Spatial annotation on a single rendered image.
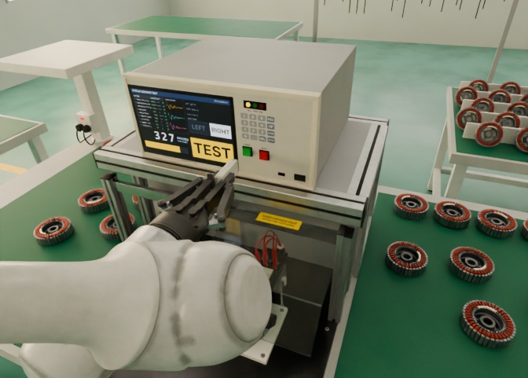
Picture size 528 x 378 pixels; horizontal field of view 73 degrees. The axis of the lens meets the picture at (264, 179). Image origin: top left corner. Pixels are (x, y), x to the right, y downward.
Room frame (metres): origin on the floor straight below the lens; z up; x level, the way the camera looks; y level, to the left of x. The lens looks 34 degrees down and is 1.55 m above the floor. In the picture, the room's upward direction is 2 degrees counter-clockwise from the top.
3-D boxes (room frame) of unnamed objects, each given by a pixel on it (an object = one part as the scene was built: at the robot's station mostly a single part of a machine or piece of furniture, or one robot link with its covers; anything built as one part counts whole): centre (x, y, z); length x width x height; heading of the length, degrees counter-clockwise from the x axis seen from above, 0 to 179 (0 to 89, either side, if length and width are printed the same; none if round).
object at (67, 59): (1.46, 0.76, 0.98); 0.37 x 0.35 x 0.46; 67
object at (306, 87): (0.86, 0.02, 1.22); 0.44 x 0.39 x 0.20; 67
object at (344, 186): (0.87, 0.03, 1.09); 0.68 x 0.44 x 0.05; 67
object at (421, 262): (0.73, -0.41, 0.77); 0.11 x 0.11 x 0.04
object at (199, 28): (4.42, 0.63, 0.38); 2.10 x 0.90 x 0.75; 67
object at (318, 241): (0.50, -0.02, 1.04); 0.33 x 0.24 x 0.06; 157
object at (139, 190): (0.66, 0.12, 1.03); 0.62 x 0.01 x 0.03; 67
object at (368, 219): (0.81, -0.30, 0.91); 0.28 x 0.03 x 0.32; 157
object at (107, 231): (0.92, 0.49, 0.77); 0.11 x 0.11 x 0.04
